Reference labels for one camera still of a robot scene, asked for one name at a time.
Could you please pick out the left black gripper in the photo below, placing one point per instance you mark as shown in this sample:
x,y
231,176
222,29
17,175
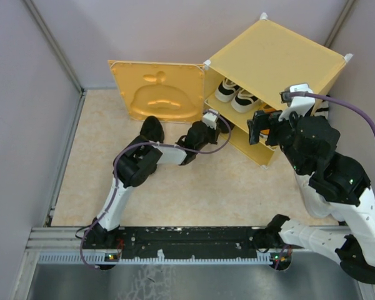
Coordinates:
x,y
215,134

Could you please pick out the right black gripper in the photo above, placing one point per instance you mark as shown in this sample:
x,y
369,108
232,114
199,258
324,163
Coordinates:
x,y
262,119

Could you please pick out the orange canvas sneaker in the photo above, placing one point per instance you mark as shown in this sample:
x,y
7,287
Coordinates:
x,y
264,133
267,108

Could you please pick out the black white sneaker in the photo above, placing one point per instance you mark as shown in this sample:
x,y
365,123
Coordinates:
x,y
226,90
244,101

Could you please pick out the black chunky shoe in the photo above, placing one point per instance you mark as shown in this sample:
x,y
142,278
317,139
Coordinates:
x,y
151,130
225,126

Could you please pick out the yellow shoe cabinet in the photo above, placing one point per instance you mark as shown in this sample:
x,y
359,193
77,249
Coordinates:
x,y
266,59

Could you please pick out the yellow cabinet door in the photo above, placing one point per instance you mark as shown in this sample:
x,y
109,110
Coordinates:
x,y
173,92

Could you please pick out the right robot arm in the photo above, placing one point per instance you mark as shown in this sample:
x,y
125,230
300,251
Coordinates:
x,y
345,186

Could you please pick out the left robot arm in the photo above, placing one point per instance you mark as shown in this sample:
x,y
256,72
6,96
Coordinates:
x,y
126,176

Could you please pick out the zebra striped shoe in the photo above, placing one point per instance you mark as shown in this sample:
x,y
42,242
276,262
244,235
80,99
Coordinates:
x,y
322,109

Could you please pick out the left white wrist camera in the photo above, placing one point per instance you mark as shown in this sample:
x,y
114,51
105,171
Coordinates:
x,y
210,118

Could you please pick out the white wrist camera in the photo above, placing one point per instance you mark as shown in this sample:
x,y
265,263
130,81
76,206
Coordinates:
x,y
297,101
210,118

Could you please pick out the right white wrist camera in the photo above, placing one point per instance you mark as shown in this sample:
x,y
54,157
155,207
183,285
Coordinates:
x,y
297,101

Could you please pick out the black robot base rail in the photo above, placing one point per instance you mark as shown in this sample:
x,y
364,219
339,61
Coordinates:
x,y
101,249

